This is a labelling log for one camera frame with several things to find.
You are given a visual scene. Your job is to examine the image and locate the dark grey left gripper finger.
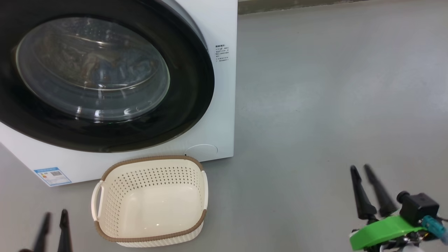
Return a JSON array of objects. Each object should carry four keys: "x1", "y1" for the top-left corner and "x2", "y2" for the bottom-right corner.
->
[
  {"x1": 33, "y1": 212, "x2": 52, "y2": 252},
  {"x1": 58, "y1": 209, "x2": 73, "y2": 252}
]

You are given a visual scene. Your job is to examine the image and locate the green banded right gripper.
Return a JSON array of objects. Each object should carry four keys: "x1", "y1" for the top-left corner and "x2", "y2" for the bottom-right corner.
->
[{"x1": 349, "y1": 164, "x2": 429, "y2": 251}]

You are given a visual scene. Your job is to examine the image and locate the black round glass washer door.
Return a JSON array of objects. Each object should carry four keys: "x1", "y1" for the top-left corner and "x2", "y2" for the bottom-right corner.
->
[{"x1": 0, "y1": 0, "x2": 215, "y2": 153}]

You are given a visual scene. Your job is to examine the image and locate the white front-load washing machine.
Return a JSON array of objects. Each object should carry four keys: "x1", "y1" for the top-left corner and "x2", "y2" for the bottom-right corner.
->
[{"x1": 0, "y1": 0, "x2": 238, "y2": 187}]

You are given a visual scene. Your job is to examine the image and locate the blue energy label sticker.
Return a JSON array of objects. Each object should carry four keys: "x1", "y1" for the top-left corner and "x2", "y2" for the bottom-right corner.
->
[{"x1": 34, "y1": 167, "x2": 72, "y2": 187}]

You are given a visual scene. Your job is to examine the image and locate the cream perforated laundry basket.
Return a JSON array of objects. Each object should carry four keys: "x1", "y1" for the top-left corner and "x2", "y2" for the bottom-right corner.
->
[{"x1": 91, "y1": 155, "x2": 209, "y2": 248}]

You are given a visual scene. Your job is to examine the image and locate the round drain filter cover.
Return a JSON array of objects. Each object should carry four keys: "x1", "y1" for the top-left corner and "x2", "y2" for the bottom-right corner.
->
[{"x1": 184, "y1": 144, "x2": 218, "y2": 157}]

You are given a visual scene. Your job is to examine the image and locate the printed warning text label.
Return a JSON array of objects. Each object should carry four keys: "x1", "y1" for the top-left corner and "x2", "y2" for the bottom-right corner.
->
[{"x1": 215, "y1": 44, "x2": 230, "y2": 62}]

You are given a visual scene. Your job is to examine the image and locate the teal cable connector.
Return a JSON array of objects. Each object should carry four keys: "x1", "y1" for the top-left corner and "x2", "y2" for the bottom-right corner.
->
[{"x1": 422, "y1": 216, "x2": 448, "y2": 245}]

